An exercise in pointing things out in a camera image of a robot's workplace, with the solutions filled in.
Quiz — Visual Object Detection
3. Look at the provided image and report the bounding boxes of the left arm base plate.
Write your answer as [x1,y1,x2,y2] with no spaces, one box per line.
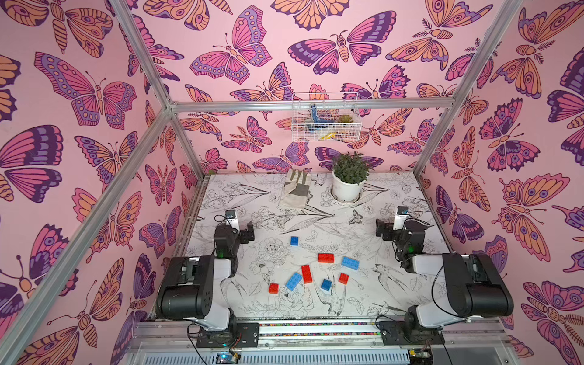
[196,322,259,348]

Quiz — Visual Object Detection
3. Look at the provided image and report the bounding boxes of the red long lego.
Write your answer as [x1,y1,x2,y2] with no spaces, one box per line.
[317,252,335,264]
[301,265,313,284]

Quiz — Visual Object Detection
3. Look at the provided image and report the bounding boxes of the potted green plant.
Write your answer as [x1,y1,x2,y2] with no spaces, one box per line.
[332,152,371,202]

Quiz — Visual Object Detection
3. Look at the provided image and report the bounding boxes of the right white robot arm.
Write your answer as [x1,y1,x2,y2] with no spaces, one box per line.
[375,218,514,332]

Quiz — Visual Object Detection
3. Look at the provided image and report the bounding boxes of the red long lego top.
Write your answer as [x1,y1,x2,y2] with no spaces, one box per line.
[317,252,335,264]

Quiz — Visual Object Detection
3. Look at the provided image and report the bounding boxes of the small red lego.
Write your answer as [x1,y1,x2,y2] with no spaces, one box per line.
[269,283,279,294]
[339,273,349,285]

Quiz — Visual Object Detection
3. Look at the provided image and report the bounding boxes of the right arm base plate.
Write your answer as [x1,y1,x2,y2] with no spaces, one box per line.
[376,318,445,346]

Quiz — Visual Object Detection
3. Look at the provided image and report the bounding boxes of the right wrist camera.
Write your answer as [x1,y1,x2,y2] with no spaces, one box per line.
[393,205,410,231]

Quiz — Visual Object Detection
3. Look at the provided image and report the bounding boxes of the blue long lego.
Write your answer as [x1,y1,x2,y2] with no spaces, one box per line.
[342,256,360,271]
[285,272,303,291]

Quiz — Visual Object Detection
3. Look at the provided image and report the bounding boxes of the blue toy in basket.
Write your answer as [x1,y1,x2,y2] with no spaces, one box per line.
[308,104,334,132]

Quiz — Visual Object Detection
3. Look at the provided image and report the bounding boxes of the aluminium front rail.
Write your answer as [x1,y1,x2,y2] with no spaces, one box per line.
[130,316,509,351]

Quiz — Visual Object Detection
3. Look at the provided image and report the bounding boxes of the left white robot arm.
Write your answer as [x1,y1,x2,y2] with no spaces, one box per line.
[155,222,255,335]

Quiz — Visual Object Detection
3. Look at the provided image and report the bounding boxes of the white wire basket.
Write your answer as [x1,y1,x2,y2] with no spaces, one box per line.
[290,93,362,143]

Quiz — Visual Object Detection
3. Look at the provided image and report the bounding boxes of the small blue lego near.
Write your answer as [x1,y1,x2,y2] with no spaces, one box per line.
[320,279,332,291]

